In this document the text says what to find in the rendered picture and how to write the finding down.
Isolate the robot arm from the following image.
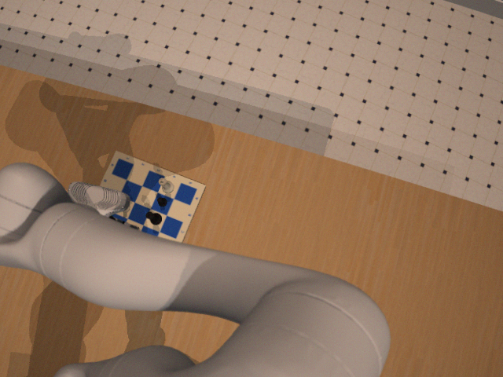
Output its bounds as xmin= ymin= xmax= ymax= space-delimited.
xmin=0 ymin=163 xmax=391 ymax=377

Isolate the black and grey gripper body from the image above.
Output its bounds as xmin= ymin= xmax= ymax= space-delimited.
xmin=68 ymin=181 xmax=130 ymax=221

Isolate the blue and cream chessboard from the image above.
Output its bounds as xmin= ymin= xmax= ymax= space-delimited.
xmin=100 ymin=151 xmax=206 ymax=242

